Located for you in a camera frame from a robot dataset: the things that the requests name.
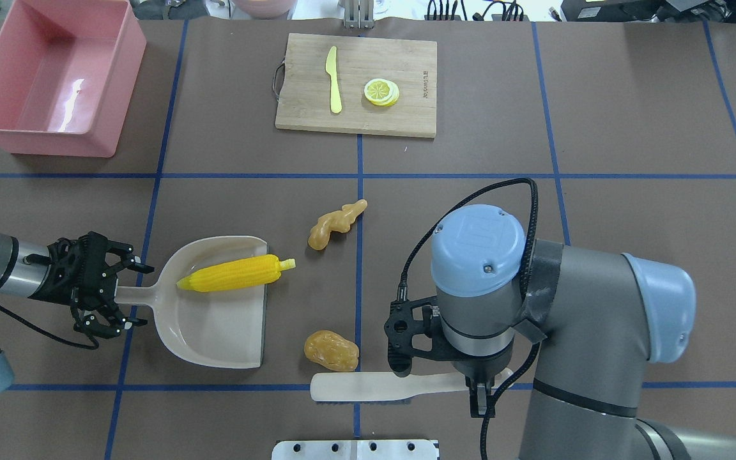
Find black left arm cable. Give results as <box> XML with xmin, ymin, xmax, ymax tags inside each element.
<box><xmin>0</xmin><ymin>291</ymin><xmax>100</xmax><ymax>351</ymax></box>

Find beige plastic dustpan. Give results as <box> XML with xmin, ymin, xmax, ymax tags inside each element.
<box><xmin>115</xmin><ymin>236</ymin><xmax>268</xmax><ymax>369</ymax></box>

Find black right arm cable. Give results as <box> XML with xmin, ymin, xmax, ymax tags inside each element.
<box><xmin>396</xmin><ymin>178</ymin><xmax>540</xmax><ymax>460</ymax></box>

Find yellow plastic knife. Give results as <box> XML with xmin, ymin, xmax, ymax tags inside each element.
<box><xmin>325</xmin><ymin>46</ymin><xmax>342</xmax><ymax>114</ymax></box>

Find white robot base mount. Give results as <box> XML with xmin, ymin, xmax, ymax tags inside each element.
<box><xmin>271</xmin><ymin>439</ymin><xmax>441</xmax><ymax>459</ymax></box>

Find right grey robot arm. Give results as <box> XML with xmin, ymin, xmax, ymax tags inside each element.
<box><xmin>385</xmin><ymin>204</ymin><xmax>736</xmax><ymax>459</ymax></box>

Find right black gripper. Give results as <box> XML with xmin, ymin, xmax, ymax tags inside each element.
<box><xmin>385</xmin><ymin>298</ymin><xmax>513</xmax><ymax>418</ymax></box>

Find yellow toy corn cob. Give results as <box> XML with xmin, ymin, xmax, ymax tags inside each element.
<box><xmin>176</xmin><ymin>254</ymin><xmax>296</xmax><ymax>292</ymax></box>

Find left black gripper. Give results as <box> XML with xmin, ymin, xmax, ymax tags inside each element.
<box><xmin>28</xmin><ymin>233</ymin><xmax>155</xmax><ymax>339</ymax></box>

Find bamboo cutting board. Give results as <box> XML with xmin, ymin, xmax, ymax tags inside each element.
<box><xmin>275</xmin><ymin>33</ymin><xmax>438</xmax><ymax>139</ymax></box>

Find pink plastic bin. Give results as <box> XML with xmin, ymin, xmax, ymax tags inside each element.
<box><xmin>0</xmin><ymin>1</ymin><xmax>147</xmax><ymax>158</ymax></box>

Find yellow lemon slices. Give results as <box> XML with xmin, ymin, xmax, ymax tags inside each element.
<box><xmin>363</xmin><ymin>78</ymin><xmax>401</xmax><ymax>107</ymax></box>

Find tan toy ginger root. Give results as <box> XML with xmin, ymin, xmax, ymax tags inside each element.
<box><xmin>307</xmin><ymin>199</ymin><xmax>368</xmax><ymax>251</ymax></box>

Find beige hand brush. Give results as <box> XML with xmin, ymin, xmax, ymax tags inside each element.
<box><xmin>310</xmin><ymin>368</ymin><xmax>514</xmax><ymax>404</ymax></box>

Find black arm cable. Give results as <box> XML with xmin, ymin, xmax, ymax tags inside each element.
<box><xmin>0</xmin><ymin>291</ymin><xmax>100</xmax><ymax>351</ymax></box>
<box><xmin>396</xmin><ymin>178</ymin><xmax>540</xmax><ymax>460</ymax></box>

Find brown toy potato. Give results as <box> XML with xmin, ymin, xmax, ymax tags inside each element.
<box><xmin>303</xmin><ymin>330</ymin><xmax>360</xmax><ymax>372</ymax></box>

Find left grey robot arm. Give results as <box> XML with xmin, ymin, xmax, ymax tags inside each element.
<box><xmin>0</xmin><ymin>232</ymin><xmax>154</xmax><ymax>393</ymax></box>

